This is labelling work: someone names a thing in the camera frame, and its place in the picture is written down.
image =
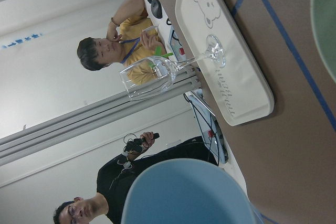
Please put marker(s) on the light blue plastic cup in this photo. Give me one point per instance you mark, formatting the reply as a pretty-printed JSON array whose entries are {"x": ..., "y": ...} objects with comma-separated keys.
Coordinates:
[{"x": 186, "y": 191}]

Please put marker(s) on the green bowl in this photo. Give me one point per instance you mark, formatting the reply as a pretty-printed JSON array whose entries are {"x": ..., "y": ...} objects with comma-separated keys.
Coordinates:
[{"x": 323, "y": 27}]

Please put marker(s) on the clear wine glass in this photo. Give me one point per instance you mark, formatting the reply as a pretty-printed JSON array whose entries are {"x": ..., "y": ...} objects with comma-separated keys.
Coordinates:
[{"x": 154, "y": 75}]

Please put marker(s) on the person in yellow shirt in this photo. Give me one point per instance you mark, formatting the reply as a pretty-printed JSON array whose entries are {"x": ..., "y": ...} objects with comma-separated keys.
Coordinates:
[{"x": 130, "y": 38}]

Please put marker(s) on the white bear tray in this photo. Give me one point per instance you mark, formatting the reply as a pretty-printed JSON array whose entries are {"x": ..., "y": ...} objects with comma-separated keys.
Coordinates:
[{"x": 236, "y": 82}]

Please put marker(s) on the black computer mouse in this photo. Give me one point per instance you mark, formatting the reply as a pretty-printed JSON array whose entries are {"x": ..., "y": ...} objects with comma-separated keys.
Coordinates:
[{"x": 156, "y": 9}]

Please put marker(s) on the person in black shirt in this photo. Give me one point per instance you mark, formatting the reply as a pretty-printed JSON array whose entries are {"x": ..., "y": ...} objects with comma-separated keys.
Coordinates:
[{"x": 114, "y": 182}]

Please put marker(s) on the aluminium frame post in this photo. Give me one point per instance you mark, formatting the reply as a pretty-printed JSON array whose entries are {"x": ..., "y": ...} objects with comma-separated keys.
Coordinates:
[{"x": 90, "y": 117}]

